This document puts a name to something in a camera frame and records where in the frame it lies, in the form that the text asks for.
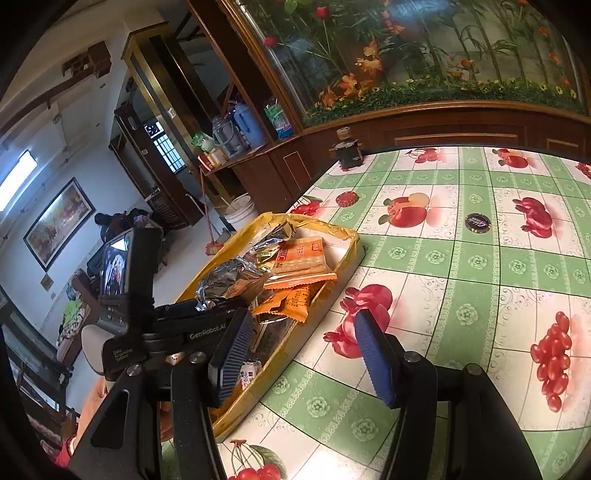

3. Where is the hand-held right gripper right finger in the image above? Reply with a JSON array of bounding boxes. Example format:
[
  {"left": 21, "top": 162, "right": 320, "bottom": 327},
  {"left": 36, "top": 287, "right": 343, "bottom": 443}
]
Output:
[{"left": 353, "top": 308, "right": 543, "bottom": 480}]

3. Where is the silver foil snack packet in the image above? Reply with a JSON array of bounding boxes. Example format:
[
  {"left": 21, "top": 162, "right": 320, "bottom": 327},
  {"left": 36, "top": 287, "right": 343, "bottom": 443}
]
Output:
[
  {"left": 196, "top": 257, "right": 273, "bottom": 312},
  {"left": 240, "top": 220, "right": 296, "bottom": 273}
]

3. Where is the fruit print tablecloth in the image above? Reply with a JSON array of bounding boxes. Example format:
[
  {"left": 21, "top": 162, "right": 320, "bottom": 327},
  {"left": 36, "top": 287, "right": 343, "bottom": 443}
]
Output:
[{"left": 159, "top": 147, "right": 591, "bottom": 480}]

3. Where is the framed wall painting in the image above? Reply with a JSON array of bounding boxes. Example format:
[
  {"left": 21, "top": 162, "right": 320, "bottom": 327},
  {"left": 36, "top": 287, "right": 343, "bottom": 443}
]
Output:
[{"left": 23, "top": 178, "right": 95, "bottom": 271}]

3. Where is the blue thermos jug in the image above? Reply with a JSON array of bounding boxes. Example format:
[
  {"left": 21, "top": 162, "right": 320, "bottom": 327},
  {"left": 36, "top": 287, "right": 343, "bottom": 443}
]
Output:
[{"left": 231, "top": 102, "right": 266, "bottom": 146}]

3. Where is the wooden cabinet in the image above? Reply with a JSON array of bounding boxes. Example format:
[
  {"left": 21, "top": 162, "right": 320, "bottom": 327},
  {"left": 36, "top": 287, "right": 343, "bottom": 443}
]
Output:
[{"left": 198, "top": 102, "right": 591, "bottom": 217}]

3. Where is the gold framed display cabinet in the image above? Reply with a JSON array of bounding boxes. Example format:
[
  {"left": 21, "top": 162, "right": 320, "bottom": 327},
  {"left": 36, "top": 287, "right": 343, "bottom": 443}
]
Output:
[{"left": 122, "top": 32, "right": 208, "bottom": 227}]

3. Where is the person's left hand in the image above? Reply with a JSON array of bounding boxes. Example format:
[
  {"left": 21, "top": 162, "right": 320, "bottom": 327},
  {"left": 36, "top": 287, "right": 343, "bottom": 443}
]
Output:
[{"left": 76, "top": 376, "right": 116, "bottom": 445}]

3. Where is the orange cracker packet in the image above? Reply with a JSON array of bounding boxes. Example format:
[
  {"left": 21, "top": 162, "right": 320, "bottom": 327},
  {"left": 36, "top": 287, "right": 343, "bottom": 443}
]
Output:
[{"left": 263, "top": 235, "right": 338, "bottom": 289}]

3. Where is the grey water jug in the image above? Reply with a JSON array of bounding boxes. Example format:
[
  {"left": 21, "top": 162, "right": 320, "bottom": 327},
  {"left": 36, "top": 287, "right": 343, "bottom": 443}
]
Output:
[{"left": 211, "top": 115, "right": 241, "bottom": 155}]

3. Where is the green bottle pack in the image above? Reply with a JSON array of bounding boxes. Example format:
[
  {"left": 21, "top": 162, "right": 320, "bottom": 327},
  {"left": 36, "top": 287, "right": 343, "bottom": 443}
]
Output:
[{"left": 264, "top": 99, "right": 296, "bottom": 139}]

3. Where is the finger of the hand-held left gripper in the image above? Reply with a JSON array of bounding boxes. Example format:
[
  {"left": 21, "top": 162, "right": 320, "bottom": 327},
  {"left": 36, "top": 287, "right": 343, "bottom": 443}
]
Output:
[{"left": 203, "top": 298, "right": 254, "bottom": 311}]

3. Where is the flower scene glass panel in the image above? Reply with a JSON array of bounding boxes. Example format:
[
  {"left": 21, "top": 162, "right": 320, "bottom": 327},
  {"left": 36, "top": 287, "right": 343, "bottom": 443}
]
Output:
[{"left": 217, "top": 0, "right": 591, "bottom": 130}]

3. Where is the yellow cardboard box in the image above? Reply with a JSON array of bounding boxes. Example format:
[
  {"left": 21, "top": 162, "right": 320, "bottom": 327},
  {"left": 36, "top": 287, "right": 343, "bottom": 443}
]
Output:
[{"left": 173, "top": 212, "right": 365, "bottom": 441}]

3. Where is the broom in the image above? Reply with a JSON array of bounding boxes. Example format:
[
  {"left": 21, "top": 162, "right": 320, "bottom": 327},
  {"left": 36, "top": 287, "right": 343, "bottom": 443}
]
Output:
[{"left": 199, "top": 166, "right": 225, "bottom": 256}]

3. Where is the dark glass jar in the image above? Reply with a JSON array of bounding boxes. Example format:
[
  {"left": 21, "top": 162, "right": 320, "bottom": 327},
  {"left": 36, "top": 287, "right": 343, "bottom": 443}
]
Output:
[{"left": 330, "top": 128, "right": 365, "bottom": 171}]

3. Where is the white candy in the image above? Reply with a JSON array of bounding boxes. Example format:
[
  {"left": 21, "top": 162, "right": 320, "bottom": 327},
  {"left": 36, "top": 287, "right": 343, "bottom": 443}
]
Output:
[{"left": 238, "top": 359, "right": 262, "bottom": 388}]

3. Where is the white bucket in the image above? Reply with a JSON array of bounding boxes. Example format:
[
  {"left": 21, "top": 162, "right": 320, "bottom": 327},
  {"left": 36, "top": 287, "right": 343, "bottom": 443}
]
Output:
[{"left": 225, "top": 194, "right": 257, "bottom": 232}]

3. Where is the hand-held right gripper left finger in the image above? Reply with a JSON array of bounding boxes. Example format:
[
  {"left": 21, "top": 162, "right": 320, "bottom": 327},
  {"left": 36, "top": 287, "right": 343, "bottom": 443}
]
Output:
[{"left": 69, "top": 308, "right": 254, "bottom": 480}]

